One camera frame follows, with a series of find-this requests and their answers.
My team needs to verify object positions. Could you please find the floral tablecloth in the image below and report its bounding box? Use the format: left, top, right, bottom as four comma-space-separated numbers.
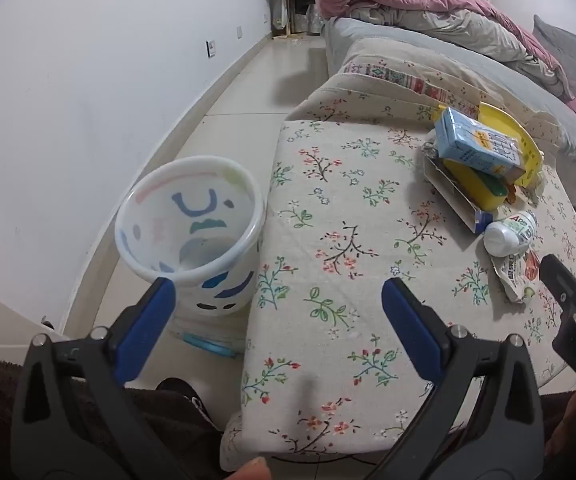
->
219, 37, 576, 471

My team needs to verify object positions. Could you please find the white bottle with green label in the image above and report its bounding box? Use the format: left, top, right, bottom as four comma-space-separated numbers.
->
484, 210, 539, 256

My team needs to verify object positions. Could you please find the person's left hand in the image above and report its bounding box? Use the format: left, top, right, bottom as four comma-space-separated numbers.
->
230, 457, 273, 480

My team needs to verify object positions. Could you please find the yellow and green sponge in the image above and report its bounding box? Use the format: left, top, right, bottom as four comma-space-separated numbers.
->
442, 158, 511, 211

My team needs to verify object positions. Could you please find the person's right forearm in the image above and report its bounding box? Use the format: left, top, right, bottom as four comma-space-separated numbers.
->
542, 390, 576, 480

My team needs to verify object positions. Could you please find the yellow paper bowl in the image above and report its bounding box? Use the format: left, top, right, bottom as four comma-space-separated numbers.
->
476, 102, 544, 187

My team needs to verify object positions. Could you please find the light blue milk carton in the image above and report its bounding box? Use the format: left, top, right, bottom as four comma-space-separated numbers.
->
434, 106, 524, 181

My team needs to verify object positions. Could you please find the white plastic bag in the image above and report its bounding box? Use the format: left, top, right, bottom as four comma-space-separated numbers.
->
273, 0, 291, 31

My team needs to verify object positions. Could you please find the beige furniture panel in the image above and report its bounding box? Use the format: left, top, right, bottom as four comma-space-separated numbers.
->
0, 277, 71, 358

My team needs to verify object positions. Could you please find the clear tub with blue band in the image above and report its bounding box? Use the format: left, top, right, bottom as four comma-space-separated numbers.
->
168, 327, 249, 361

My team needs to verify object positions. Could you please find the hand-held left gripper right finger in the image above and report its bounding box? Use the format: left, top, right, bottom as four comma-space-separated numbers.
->
373, 277, 544, 480

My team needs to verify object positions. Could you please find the white printed wrapper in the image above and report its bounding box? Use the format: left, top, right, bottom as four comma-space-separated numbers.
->
490, 250, 542, 304

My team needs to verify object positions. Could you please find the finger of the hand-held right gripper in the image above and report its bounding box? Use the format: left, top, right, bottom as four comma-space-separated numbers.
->
540, 254, 576, 328

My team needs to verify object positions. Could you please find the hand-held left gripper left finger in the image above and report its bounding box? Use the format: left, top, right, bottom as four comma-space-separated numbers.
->
10, 276, 176, 480

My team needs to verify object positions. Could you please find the black shoe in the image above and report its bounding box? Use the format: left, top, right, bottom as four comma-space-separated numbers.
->
157, 377, 219, 432

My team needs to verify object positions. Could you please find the white printed plastic bin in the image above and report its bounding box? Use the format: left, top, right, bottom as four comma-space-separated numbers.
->
114, 156, 267, 336

